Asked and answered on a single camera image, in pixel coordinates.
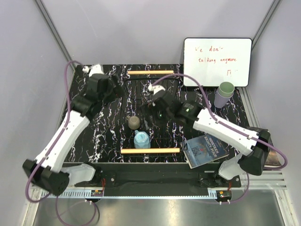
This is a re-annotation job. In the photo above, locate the light blue faceted cup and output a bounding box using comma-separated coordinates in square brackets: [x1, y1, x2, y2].
[134, 130, 151, 149]

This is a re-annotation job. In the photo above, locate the lavender plastic cup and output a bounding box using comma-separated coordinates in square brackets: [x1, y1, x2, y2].
[214, 91, 233, 108]

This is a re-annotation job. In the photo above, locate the sage green plastic cup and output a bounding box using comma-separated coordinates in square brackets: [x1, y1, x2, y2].
[218, 81, 235, 97]

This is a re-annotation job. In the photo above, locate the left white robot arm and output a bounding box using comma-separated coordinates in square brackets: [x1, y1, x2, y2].
[23, 73, 124, 196]

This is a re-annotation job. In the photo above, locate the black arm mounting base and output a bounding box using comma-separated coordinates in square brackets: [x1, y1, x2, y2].
[65, 162, 243, 197]

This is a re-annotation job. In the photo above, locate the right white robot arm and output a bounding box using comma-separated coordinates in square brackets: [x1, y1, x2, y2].
[143, 88, 270, 187]

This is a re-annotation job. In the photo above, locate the taupe ceramic mug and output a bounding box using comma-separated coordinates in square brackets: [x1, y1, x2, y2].
[126, 115, 141, 130]

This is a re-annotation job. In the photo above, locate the Nineteen Eighty-Four book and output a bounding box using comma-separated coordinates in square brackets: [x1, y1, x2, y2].
[183, 135, 229, 169]

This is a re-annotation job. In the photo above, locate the white dry-erase board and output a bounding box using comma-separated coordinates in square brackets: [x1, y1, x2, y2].
[183, 38, 252, 87]

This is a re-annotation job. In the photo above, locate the Tale of Two Cities book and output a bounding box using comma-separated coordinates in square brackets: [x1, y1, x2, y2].
[246, 126, 282, 168]

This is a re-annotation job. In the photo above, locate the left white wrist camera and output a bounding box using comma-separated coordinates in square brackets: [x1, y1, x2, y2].
[82, 64, 104, 77]

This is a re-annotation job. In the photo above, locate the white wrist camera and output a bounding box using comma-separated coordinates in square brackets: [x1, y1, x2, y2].
[148, 84, 166, 95]
[82, 64, 104, 77]

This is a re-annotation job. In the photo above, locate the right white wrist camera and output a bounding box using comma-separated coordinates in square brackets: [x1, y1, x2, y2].
[148, 84, 166, 95]

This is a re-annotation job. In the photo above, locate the black wire dish rack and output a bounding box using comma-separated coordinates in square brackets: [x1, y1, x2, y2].
[119, 78, 184, 158]

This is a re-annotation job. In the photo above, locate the far wooden rack handle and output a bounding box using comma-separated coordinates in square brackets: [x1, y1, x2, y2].
[127, 70, 174, 75]

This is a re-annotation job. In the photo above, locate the wooden rack handle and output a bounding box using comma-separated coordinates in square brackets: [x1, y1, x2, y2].
[127, 70, 174, 75]
[120, 148, 180, 154]

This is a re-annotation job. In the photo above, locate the near wooden rack handle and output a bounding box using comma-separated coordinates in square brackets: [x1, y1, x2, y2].
[120, 148, 180, 154]

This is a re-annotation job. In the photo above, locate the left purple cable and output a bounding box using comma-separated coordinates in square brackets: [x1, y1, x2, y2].
[24, 60, 105, 224]

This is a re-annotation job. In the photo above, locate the white slotted cable duct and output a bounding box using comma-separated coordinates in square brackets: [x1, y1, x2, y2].
[41, 187, 219, 198]

